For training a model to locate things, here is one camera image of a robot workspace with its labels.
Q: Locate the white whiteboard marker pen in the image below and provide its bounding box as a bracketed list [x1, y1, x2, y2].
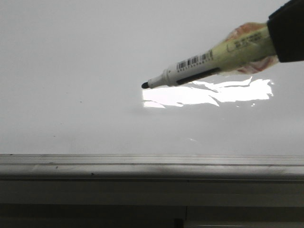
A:
[142, 22, 278, 89]

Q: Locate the white whiteboard with aluminium frame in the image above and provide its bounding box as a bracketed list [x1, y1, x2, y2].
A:
[0, 0, 304, 181]

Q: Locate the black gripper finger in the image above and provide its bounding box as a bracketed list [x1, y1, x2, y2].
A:
[267, 0, 304, 63]

